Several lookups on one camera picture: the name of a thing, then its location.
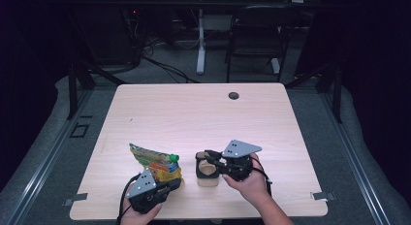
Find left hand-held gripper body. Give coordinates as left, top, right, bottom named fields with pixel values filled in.
left=125, top=168, right=182, bottom=215

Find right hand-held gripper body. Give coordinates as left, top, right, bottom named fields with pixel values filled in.
left=218, top=139, right=264, bottom=183

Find tan round biscuit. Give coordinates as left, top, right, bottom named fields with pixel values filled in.
left=198, top=159, right=217, bottom=177

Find clear jar with black lid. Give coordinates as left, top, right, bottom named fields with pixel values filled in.
left=194, top=149, right=221, bottom=188

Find yellow green snack bag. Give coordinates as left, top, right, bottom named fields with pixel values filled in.
left=128, top=143, right=184, bottom=184

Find person's left hand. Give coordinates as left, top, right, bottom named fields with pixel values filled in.
left=120, top=198, right=163, bottom=225

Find person's right hand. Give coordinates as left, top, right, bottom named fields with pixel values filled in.
left=222, top=152, right=269, bottom=209

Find white desk foot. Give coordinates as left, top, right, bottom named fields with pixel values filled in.
left=269, top=57, right=281, bottom=75

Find white desk leg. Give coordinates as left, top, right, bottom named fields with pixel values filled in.
left=196, top=8, right=207, bottom=76

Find black metal stand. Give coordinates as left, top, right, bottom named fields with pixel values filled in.
left=65, top=54, right=129, bottom=121
left=284, top=60, right=344, bottom=124

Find black folding chair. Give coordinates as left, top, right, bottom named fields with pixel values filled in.
left=224, top=4, right=300, bottom=84

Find black computer tower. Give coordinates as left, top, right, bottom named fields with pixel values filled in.
left=73, top=4, right=139, bottom=67

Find left hand-held gripper black cable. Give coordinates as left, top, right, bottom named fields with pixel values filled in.
left=115, top=173, right=142, bottom=225

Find hand-held gripper black cable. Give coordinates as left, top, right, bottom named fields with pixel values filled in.
left=115, top=173, right=142, bottom=225
left=251, top=166, right=274, bottom=198

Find right hand-held gripper black cable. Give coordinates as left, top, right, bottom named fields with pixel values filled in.
left=251, top=166, right=274, bottom=198

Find grey metal table bracket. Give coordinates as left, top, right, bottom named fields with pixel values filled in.
left=61, top=192, right=89, bottom=208
left=310, top=191, right=336, bottom=202

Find black square floor frame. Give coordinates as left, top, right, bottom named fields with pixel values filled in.
left=69, top=121, right=91, bottom=139

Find black floor cables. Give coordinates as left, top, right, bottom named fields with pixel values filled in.
left=122, top=10, right=202, bottom=84

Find aluminium floor rail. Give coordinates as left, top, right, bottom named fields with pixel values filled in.
left=319, top=88, right=393, bottom=225
left=2, top=88, right=95, bottom=225

